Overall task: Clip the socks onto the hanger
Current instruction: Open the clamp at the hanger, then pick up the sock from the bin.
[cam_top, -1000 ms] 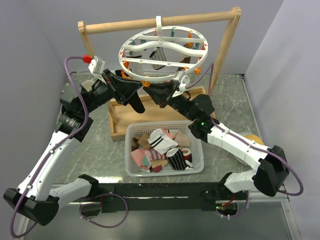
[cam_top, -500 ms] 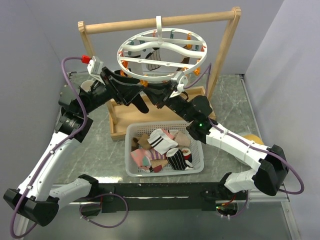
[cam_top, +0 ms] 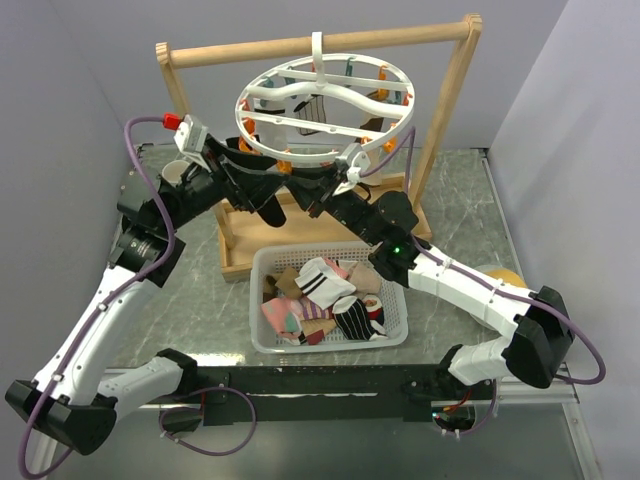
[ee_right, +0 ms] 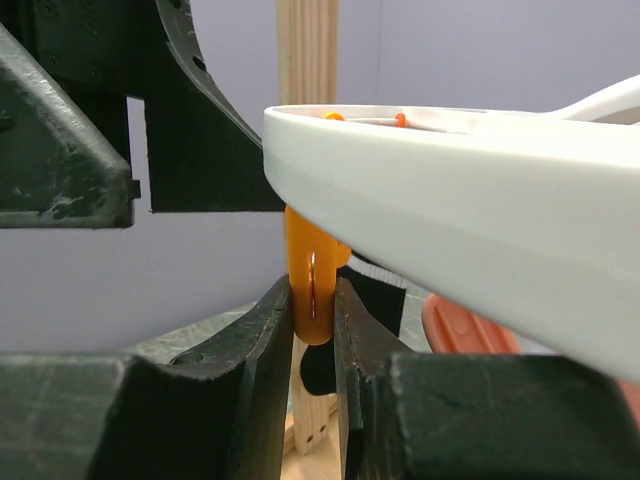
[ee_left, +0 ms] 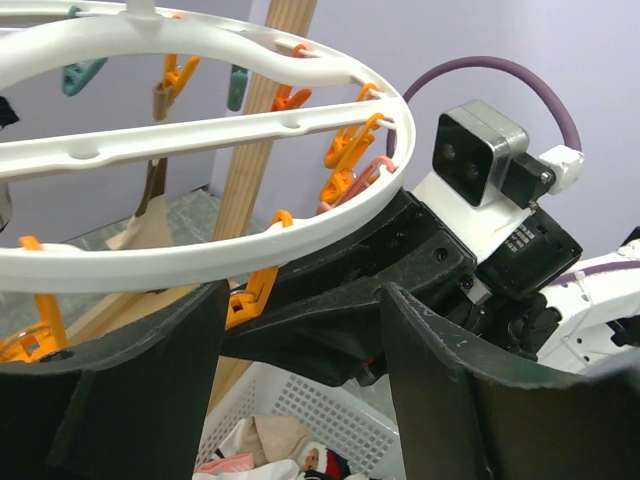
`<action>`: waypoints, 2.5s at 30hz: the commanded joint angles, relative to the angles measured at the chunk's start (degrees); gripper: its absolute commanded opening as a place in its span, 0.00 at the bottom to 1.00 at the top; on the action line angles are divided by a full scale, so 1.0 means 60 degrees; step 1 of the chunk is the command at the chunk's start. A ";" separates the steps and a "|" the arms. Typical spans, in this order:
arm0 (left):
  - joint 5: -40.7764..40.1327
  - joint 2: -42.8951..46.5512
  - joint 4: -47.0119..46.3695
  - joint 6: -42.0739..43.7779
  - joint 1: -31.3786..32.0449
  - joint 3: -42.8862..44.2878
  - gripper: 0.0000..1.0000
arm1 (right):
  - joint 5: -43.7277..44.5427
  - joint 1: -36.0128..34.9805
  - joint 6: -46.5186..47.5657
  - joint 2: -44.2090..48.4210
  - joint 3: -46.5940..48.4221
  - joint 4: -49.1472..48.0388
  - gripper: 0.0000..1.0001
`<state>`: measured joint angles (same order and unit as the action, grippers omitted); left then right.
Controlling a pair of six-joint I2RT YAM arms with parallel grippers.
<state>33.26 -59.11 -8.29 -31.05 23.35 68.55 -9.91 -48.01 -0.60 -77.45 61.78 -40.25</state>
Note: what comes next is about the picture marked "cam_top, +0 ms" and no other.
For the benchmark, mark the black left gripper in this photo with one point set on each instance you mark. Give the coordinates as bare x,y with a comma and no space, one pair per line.
254,189

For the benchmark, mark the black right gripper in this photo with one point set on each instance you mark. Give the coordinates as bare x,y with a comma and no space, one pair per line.
306,184

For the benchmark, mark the orange clothes peg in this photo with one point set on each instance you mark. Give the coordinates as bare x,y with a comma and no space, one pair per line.
284,166
390,145

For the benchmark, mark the black white striped sock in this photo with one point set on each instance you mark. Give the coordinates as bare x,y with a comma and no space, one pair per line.
311,109

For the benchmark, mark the black sock white stripes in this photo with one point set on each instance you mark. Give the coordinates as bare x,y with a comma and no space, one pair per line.
272,214

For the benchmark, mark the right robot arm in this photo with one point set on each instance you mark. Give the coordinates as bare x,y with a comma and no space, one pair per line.
532,335

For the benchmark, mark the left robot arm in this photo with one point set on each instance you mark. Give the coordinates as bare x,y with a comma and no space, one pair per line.
67,399

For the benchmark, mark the wooden hanger stand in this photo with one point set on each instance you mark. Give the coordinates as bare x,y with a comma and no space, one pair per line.
241,236

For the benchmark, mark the white round clip hanger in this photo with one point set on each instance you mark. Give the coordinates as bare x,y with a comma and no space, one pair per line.
366,100

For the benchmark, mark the tan brown sock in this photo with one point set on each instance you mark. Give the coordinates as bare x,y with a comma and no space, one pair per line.
282,284

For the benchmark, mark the beige folded sock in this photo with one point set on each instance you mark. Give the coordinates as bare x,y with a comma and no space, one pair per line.
365,280

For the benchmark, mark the purple striped sock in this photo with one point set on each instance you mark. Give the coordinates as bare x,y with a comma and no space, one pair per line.
311,311

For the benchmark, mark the pink sock left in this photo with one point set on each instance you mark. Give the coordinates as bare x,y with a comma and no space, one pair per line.
282,319

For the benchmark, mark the red santa sock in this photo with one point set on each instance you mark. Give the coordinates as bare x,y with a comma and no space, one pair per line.
374,308

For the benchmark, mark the white plastic laundry basket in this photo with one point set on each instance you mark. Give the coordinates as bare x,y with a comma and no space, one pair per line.
272,260

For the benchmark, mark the yellow dish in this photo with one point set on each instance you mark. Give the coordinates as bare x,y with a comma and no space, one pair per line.
501,273

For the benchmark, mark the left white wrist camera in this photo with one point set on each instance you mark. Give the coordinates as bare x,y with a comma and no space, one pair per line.
190,138

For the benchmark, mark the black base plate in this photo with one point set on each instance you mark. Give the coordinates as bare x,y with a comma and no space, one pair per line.
406,392

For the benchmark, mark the aluminium rail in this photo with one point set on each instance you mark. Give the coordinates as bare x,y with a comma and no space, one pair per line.
509,392

